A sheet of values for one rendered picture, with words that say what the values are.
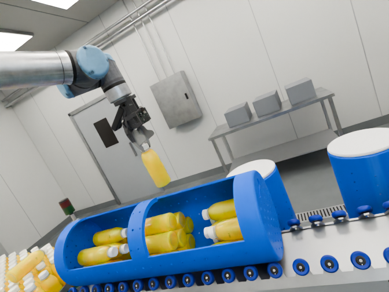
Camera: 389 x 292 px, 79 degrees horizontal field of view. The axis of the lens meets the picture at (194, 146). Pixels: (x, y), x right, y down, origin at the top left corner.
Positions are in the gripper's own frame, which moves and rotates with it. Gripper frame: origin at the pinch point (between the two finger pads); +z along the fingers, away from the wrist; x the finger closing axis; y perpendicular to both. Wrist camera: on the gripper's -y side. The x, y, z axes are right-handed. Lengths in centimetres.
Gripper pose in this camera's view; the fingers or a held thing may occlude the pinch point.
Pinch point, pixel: (144, 146)
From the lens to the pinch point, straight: 96.5
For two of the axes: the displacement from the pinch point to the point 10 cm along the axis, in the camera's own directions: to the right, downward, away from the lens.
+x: 3.3, -4.0, 8.6
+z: 4.5, 8.7, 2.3
